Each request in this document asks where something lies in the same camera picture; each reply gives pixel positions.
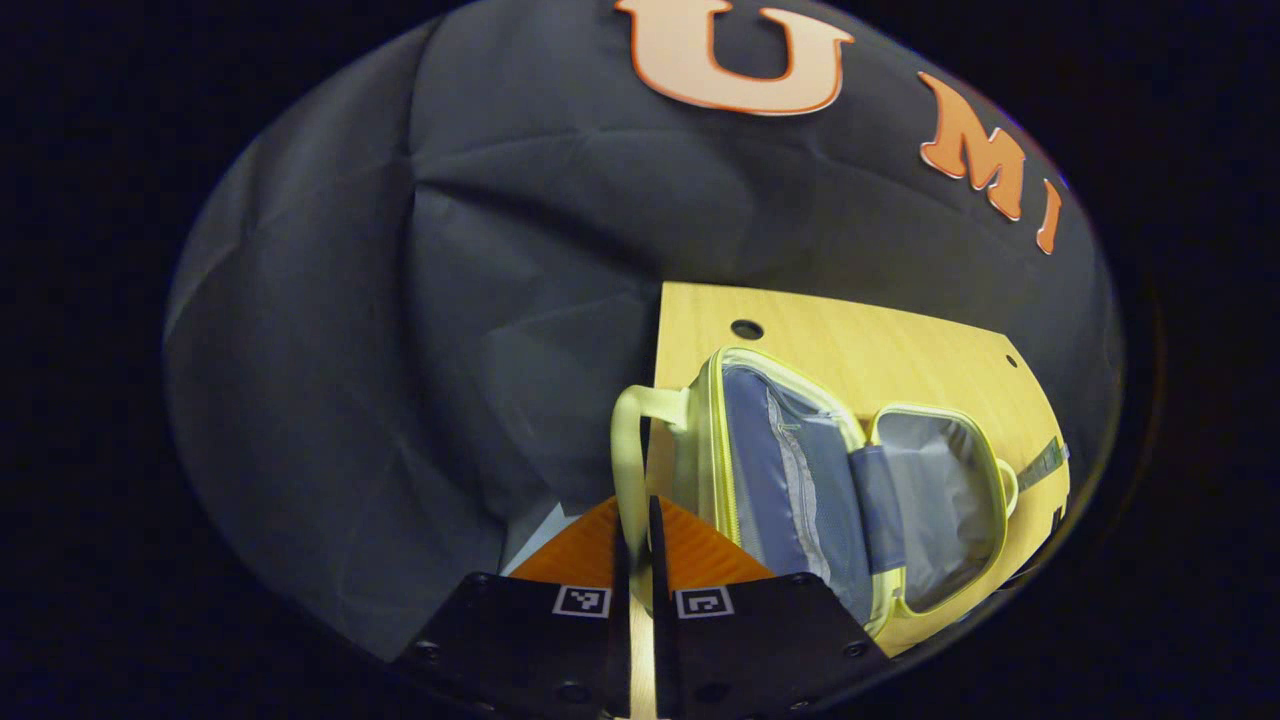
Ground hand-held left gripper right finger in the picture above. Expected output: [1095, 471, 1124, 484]
[648, 494, 897, 720]

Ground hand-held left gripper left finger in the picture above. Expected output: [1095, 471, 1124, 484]
[390, 495, 634, 720]

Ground pale yellow suitcase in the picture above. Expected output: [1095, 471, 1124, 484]
[609, 345, 1071, 720]

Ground black backdrop cloth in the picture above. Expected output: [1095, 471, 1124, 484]
[164, 0, 1127, 663]

